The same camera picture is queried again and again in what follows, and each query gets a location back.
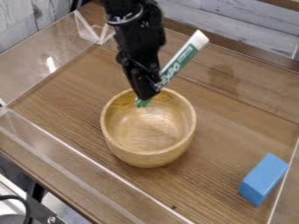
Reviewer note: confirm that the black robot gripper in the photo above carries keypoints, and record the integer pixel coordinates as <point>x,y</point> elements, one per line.
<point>139,26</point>

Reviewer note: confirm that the brown wooden bowl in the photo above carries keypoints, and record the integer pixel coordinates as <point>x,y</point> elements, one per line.
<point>149,137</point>

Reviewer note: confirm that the green Expo marker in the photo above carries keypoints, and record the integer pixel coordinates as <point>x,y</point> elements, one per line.
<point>174,66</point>

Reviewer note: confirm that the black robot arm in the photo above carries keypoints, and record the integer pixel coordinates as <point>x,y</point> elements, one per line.
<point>138,21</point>

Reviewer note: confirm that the blue rectangular block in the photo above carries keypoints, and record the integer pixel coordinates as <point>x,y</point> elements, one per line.
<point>262,179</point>

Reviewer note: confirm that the black metal stand base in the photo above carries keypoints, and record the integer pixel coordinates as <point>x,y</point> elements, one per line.
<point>40,214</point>

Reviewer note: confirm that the clear acrylic corner bracket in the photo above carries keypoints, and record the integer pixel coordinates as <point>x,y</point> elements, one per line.
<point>93,32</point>

